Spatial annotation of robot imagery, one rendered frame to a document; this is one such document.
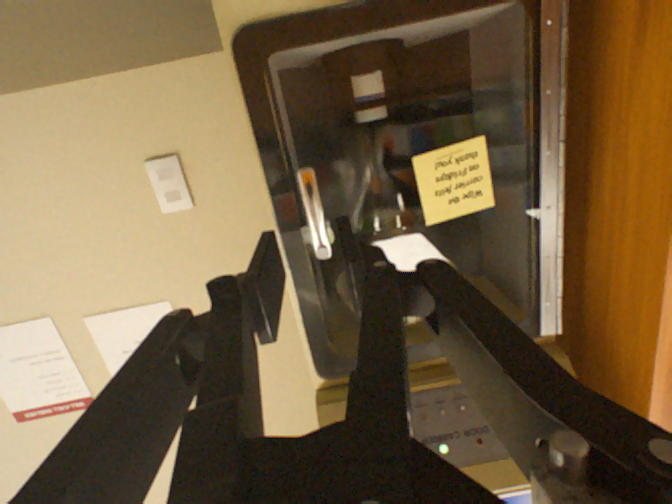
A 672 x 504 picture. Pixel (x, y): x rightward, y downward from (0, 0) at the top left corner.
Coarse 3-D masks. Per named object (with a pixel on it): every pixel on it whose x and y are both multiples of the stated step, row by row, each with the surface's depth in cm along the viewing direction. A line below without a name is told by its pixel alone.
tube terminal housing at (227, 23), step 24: (216, 0) 35; (240, 0) 35; (264, 0) 35; (288, 0) 35; (312, 0) 35; (336, 0) 35; (240, 24) 35; (240, 96) 37; (264, 192) 41; (288, 288) 45; (552, 336) 49; (432, 360) 50; (336, 384) 50
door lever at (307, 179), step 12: (300, 168) 35; (312, 168) 34; (300, 180) 34; (312, 180) 34; (312, 192) 35; (312, 204) 35; (312, 216) 36; (312, 228) 36; (324, 228) 36; (312, 240) 41; (324, 240) 36; (324, 252) 37
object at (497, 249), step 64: (384, 0) 34; (448, 0) 35; (512, 0) 35; (256, 64) 35; (320, 64) 36; (384, 64) 36; (448, 64) 36; (512, 64) 37; (256, 128) 37; (320, 128) 38; (384, 128) 38; (448, 128) 38; (512, 128) 39; (320, 192) 40; (384, 192) 40; (512, 192) 41; (448, 256) 43; (512, 256) 44; (320, 320) 45; (512, 320) 47
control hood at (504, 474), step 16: (560, 352) 48; (432, 368) 50; (448, 368) 49; (416, 384) 48; (432, 384) 47; (448, 384) 47; (320, 400) 48; (336, 400) 48; (320, 416) 47; (336, 416) 47; (480, 464) 44; (496, 464) 43; (512, 464) 43; (480, 480) 43; (496, 480) 43; (512, 480) 43
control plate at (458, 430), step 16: (416, 400) 47; (432, 400) 47; (448, 400) 46; (464, 400) 46; (416, 416) 46; (432, 416) 46; (448, 416) 46; (464, 416) 46; (480, 416) 45; (416, 432) 45; (432, 432) 45; (448, 432) 45; (464, 432) 45; (480, 432) 45; (432, 448) 45; (448, 448) 44; (464, 448) 44; (480, 448) 44; (496, 448) 44; (464, 464) 44
